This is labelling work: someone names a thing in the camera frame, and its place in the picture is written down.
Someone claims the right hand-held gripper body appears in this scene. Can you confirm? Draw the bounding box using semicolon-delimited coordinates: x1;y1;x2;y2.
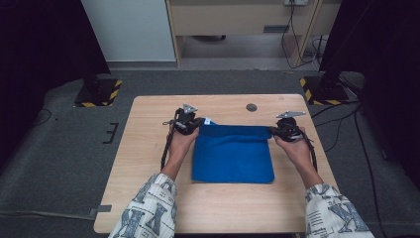
275;110;307;143

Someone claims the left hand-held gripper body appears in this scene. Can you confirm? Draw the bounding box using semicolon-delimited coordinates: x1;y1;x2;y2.
173;103;202;136

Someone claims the blue cloth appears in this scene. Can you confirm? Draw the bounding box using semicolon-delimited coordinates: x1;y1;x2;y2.
191;117;275;184

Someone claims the person's left hand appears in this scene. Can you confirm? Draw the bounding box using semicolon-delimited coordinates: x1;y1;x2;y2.
168;128;200;160

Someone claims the person's right hand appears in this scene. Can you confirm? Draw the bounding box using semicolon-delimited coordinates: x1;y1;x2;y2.
274;128;313;168

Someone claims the black stand with striped base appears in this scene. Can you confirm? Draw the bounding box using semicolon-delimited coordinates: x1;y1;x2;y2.
73;63;123;108
299;65;351;106

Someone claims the light wooden desk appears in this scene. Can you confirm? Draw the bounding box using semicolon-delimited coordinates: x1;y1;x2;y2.
164;0;343;68

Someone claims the white panel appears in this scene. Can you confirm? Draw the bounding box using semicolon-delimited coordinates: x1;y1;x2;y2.
81;0;176;62

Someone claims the grey tape piece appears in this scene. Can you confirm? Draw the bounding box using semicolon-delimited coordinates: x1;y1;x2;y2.
88;204;113;217

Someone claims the black curtain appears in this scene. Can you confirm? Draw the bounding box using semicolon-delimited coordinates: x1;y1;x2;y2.
0;0;112;173
318;0;420;181

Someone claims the right hand-held gripper cable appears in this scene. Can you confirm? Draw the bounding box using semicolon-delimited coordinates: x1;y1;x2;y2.
301;130;319;173

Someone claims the hand-held gripper cable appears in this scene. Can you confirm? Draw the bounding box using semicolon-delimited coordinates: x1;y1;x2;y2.
301;130;319;173
160;120;176;172

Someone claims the left hand-held gripper cable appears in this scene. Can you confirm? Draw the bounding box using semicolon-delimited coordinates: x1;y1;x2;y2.
160;120;176;172

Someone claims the black hanging cable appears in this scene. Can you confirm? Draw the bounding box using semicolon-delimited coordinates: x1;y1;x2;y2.
280;3;319;69

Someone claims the long black floor cable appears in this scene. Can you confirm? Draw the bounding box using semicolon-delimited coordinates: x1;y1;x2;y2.
354;108;388;238

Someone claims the thin black floor cable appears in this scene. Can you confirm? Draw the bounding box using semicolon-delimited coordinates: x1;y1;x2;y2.
33;108;53;127

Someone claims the pale floor cable strip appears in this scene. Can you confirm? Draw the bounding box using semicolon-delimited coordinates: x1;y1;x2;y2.
0;210;97;221

